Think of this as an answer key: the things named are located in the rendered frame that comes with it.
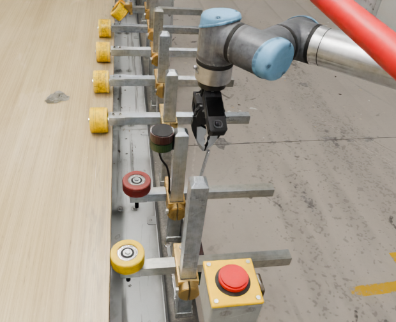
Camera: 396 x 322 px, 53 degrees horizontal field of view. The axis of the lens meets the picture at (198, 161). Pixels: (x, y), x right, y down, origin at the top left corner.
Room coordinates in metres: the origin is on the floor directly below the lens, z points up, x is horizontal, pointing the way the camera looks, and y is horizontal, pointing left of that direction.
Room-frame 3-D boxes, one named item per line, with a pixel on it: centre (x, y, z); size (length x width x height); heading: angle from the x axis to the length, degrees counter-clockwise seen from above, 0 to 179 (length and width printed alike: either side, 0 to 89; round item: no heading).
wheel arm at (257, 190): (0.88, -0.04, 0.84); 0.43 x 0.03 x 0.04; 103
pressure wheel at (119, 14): (2.04, 0.49, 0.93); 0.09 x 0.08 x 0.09; 103
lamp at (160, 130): (0.80, 0.09, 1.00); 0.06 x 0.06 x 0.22; 13
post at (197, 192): (0.57, -0.01, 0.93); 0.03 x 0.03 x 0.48; 13
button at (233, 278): (0.32, -0.07, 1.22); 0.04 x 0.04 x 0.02
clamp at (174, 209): (0.84, 0.06, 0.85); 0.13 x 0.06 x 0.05; 13
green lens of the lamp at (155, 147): (0.80, 0.10, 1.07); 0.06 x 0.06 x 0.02
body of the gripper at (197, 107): (0.91, -0.01, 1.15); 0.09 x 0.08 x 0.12; 13
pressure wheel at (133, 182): (0.83, 0.17, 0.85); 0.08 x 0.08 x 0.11
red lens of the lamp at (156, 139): (0.80, 0.10, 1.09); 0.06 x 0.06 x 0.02
